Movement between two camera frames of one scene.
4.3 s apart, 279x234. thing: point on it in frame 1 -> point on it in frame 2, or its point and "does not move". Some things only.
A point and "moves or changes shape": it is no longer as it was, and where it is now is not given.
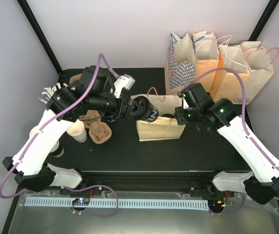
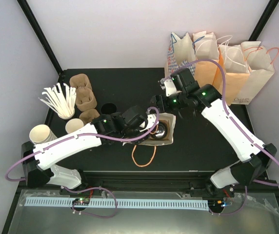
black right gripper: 181,119 -> 157,99
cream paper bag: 162,128 moves or changes shape
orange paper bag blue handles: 206,55 does not move
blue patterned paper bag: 181,61 does not move
